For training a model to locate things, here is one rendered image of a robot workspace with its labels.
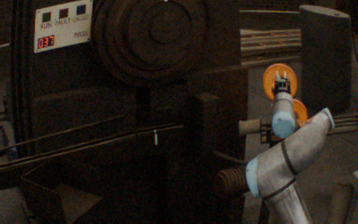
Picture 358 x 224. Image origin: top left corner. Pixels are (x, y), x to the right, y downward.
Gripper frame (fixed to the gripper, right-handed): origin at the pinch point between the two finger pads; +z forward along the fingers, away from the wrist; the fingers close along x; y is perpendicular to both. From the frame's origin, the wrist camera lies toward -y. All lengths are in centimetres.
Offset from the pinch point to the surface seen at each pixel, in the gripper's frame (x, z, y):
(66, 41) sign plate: 81, -20, 27
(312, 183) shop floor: -34, 53, -107
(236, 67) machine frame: 19.2, 14.2, -4.7
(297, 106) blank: -8.4, -5.0, -10.1
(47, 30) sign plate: 89, -24, 35
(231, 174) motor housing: 19.1, -24.7, -29.7
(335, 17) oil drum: -71, 219, -64
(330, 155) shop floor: -53, 96, -119
